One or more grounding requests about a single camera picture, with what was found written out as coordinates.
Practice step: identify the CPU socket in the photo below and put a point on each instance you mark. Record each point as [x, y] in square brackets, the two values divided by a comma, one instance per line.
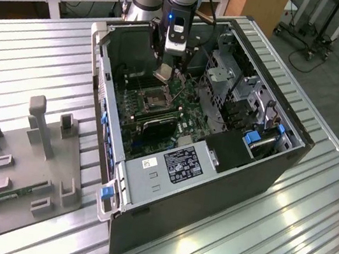
[156, 100]

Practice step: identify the installed green RAM stick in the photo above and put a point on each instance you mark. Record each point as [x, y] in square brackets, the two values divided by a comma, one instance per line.
[155, 117]

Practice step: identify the black power supply label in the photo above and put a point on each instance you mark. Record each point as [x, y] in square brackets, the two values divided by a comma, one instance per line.
[183, 164]

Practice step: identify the green motherboard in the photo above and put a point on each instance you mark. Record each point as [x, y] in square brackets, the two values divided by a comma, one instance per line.
[189, 127]

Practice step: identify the silver power supply unit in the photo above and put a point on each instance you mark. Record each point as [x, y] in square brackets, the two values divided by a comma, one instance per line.
[147, 184]

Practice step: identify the blue case latch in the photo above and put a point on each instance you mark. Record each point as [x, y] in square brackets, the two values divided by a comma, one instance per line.
[105, 193]

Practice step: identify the black wheeled stand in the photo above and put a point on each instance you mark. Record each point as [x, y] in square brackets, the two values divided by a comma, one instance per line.
[328, 20]

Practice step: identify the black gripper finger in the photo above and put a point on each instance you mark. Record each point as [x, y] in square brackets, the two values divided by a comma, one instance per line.
[187, 62]
[156, 46]

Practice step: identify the black air shroud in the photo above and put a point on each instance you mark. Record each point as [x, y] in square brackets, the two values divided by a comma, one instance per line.
[226, 152]

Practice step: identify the small blue clip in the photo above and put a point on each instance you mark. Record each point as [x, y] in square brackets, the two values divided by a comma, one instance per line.
[281, 129]
[103, 118]

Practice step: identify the silver drive cage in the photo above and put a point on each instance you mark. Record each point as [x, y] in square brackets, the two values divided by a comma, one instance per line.
[217, 76]

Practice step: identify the wooden cabinet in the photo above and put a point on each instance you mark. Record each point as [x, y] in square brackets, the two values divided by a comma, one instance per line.
[266, 7]

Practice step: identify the white sticker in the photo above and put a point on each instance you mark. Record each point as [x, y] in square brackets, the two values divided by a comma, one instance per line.
[149, 164]

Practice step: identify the black open PC case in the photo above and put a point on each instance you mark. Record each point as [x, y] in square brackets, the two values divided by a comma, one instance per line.
[195, 208]

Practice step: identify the grey parts rack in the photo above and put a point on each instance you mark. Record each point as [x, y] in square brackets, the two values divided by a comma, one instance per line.
[21, 168]

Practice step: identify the silver CPU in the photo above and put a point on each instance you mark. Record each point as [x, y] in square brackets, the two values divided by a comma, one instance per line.
[164, 73]

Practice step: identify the blue disk carrier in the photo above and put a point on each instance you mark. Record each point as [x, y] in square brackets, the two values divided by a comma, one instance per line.
[251, 137]

